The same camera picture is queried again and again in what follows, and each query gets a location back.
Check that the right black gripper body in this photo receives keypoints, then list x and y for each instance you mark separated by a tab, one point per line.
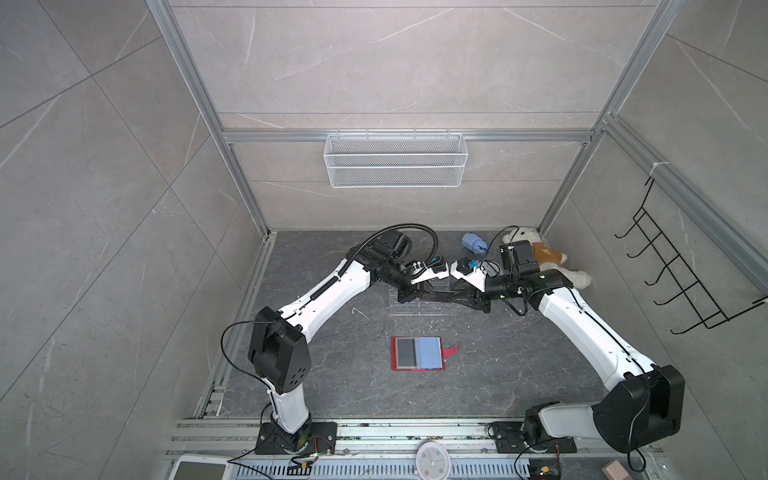
502	286

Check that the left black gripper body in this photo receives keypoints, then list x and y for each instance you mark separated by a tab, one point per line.
400	277

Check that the clear acrylic organizer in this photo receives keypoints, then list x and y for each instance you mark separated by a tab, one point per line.
418	308

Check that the blue credit card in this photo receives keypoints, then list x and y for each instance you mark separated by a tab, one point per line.
429	353

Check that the red card holder wallet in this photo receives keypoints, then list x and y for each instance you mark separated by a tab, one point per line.
447	352

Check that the grey credit card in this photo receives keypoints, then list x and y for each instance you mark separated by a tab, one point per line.
405	354

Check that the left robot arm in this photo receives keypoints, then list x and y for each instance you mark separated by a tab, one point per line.
279	344

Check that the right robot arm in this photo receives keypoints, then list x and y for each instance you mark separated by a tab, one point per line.
644	401

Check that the white teddy bear brown shirt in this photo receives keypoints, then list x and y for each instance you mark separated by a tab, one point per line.
547	257

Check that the blue plastic bottle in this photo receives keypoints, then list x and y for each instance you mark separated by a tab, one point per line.
474	243

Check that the white round clock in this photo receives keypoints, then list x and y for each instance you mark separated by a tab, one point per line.
433	462

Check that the pink eraser block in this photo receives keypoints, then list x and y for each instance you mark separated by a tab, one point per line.
614	470

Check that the white tablet device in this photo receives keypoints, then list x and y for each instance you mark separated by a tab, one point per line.
202	467

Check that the white wire mesh basket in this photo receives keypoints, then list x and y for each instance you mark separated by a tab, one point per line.
392	160

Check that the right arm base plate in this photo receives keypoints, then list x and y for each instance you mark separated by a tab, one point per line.
510	438

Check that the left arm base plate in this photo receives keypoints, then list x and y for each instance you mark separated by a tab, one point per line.
317	437

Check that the black wall hook rack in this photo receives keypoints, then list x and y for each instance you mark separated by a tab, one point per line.
689	286

